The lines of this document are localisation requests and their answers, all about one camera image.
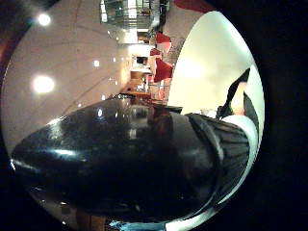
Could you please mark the wooden counter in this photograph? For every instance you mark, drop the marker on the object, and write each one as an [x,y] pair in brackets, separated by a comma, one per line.
[138,75]

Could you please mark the glass balcony railing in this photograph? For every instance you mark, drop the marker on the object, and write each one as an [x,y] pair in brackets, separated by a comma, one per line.
[128,12]

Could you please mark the round ceiling lamp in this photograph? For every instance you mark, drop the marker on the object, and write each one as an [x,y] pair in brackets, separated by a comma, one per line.
[43,19]
[43,84]

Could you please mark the red chair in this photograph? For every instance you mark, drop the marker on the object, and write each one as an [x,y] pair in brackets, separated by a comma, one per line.
[163,40]
[156,52]
[192,4]
[162,70]

